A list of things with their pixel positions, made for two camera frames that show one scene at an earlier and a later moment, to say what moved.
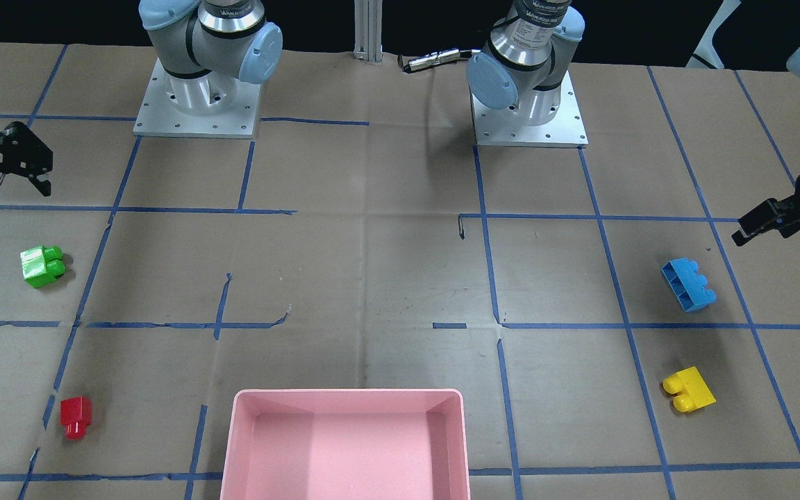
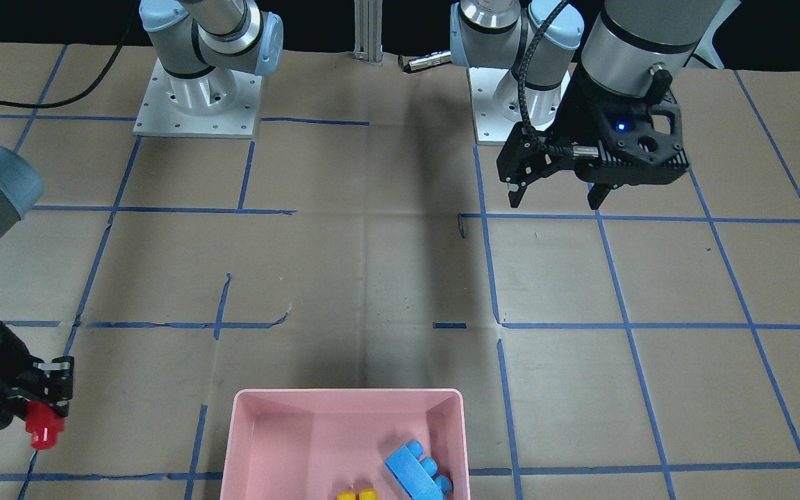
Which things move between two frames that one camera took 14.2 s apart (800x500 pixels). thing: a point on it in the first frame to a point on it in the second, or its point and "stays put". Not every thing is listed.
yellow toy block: (692, 392) to (364, 494)
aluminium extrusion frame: (369, 30) stays put
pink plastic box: (346, 444) stays put
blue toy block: (687, 284) to (416, 475)
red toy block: (76, 414) to (44, 424)
